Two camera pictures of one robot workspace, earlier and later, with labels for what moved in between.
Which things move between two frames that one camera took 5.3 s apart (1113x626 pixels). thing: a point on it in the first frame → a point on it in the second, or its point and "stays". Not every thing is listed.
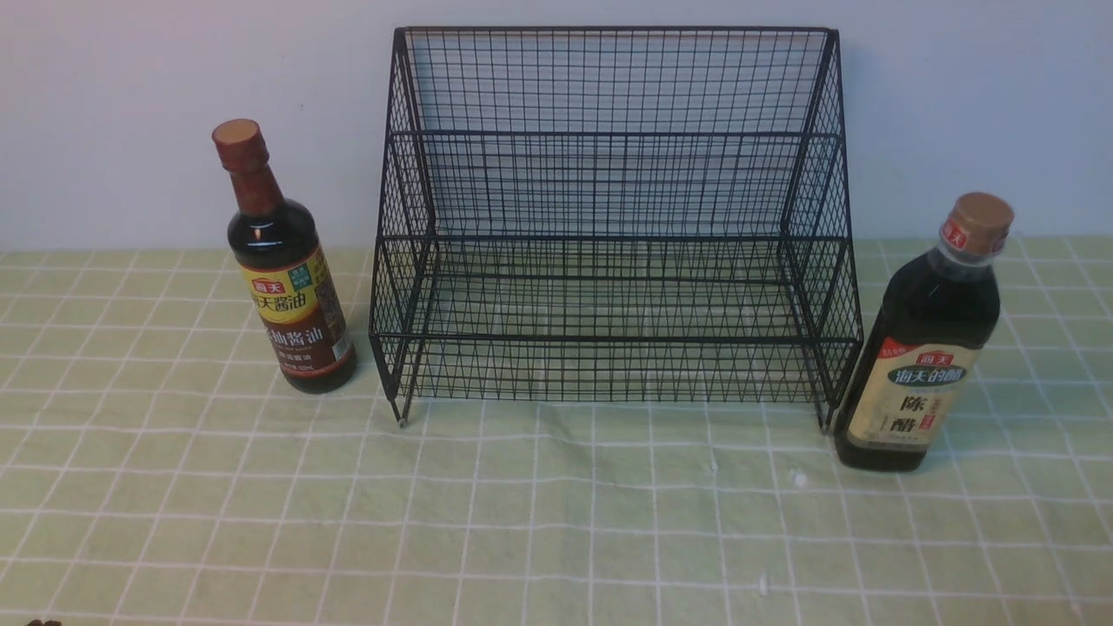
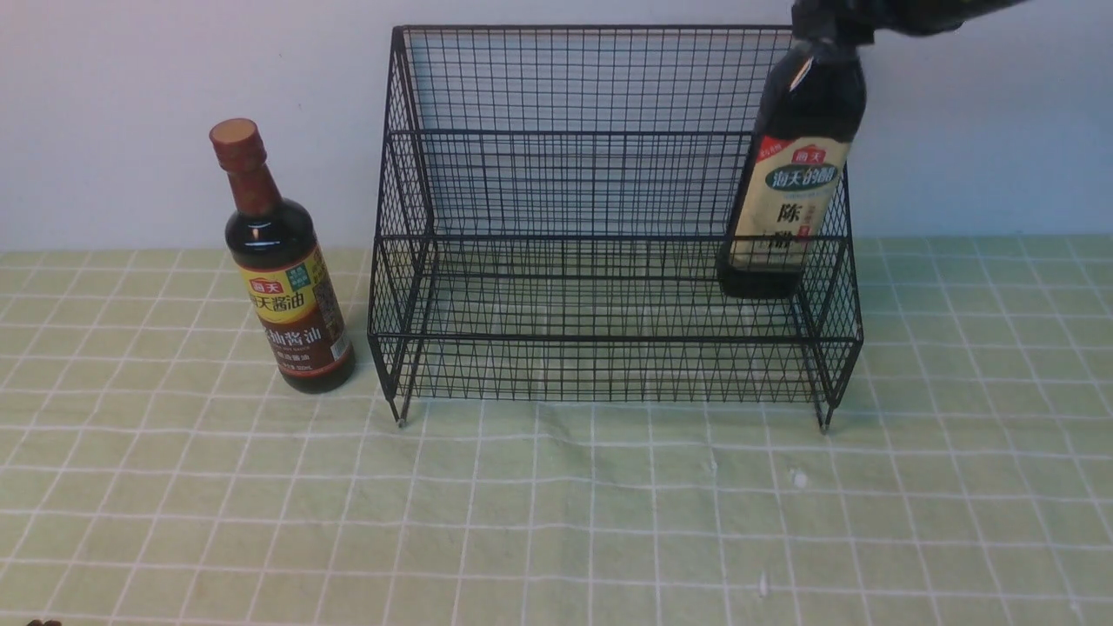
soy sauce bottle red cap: x=278 y=257 stays
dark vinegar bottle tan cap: x=937 y=320 → x=793 y=173
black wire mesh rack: x=620 y=215 stays
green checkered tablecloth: x=155 y=470 stays
